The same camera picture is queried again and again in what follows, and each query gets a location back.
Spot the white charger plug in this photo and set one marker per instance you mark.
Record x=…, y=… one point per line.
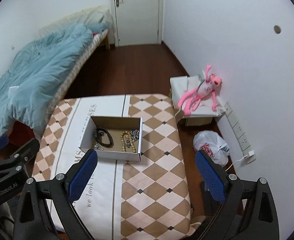
x=247, y=156

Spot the small silver jewelry piece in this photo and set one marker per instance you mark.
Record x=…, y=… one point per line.
x=98, y=147

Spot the pink panther plush toy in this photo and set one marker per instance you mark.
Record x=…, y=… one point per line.
x=194, y=97

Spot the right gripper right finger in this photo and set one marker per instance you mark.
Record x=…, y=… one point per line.
x=213, y=175

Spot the striped pillow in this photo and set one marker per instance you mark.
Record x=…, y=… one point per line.
x=96, y=15

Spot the bed mattress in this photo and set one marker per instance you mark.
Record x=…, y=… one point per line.
x=97, y=40

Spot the white cardboard jewelry box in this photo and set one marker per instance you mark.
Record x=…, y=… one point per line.
x=120, y=137

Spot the white covered side box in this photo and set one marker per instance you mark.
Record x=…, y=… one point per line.
x=203, y=115

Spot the diamond pattern tablecloth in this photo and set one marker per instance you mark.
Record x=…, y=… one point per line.
x=147, y=199

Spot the blue duvet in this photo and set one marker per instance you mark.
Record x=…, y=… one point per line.
x=36, y=73

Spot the white power strip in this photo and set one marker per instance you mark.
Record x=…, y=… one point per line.
x=238, y=131

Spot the white plastic bag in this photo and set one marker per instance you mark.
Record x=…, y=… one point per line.
x=214, y=146

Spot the white door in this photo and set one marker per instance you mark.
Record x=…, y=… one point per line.
x=137, y=22

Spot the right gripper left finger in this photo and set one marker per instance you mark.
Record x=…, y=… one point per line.
x=79, y=174

